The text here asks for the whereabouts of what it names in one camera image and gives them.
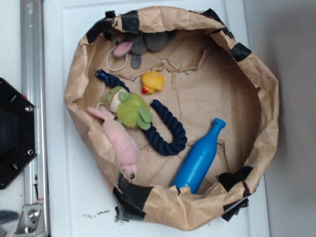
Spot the yellow rubber duck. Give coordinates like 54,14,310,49
142,71,164,94

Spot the brown paper bag bin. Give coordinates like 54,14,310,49
65,6,279,231

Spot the aluminium extrusion rail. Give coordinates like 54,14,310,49
20,0,50,237

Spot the white elastic ring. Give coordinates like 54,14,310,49
106,45,128,72

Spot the blue plastic bottle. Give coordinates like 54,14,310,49
172,118,226,194

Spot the green plush frog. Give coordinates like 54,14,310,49
105,86,153,130

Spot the white plastic tray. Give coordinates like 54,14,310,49
43,0,270,237

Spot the grey plush elephant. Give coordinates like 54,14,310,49
106,30,177,72

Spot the metal corner bracket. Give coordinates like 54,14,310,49
14,204,47,237

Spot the navy blue rope toy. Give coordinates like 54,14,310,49
95,69,187,156

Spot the pink plush bunny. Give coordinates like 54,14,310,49
87,105,141,181

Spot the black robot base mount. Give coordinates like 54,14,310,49
0,78,37,190

